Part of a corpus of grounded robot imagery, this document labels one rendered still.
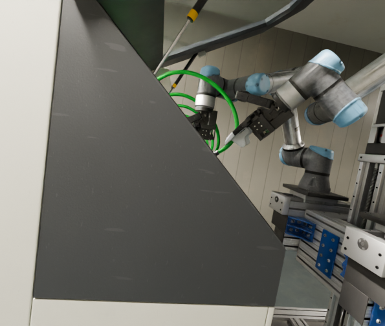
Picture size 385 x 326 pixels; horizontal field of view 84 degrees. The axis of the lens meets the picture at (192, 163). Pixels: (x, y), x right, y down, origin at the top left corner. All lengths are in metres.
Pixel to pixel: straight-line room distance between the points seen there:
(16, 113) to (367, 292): 1.01
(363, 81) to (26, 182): 0.91
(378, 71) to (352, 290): 0.67
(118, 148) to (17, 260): 0.32
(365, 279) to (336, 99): 0.54
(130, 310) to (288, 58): 2.98
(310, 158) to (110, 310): 1.07
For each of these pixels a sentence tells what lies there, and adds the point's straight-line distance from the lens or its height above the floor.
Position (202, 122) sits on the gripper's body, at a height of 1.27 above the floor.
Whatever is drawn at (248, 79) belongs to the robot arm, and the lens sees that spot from 0.82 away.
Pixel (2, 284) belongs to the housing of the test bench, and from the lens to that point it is 0.66.
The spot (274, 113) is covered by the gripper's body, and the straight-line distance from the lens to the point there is 0.68.
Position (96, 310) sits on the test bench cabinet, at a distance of 0.64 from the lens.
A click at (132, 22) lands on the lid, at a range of 0.77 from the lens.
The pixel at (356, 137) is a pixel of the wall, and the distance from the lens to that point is 3.61.
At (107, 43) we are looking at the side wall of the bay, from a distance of 0.53.
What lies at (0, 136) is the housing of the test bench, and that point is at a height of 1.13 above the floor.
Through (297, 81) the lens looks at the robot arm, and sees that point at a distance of 0.66.
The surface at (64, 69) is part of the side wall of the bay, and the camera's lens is 0.53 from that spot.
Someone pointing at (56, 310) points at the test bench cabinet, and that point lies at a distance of 0.66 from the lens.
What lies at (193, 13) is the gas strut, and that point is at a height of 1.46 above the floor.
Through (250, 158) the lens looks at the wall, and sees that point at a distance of 2.80.
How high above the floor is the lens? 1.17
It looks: 5 degrees down
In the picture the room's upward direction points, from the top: 9 degrees clockwise
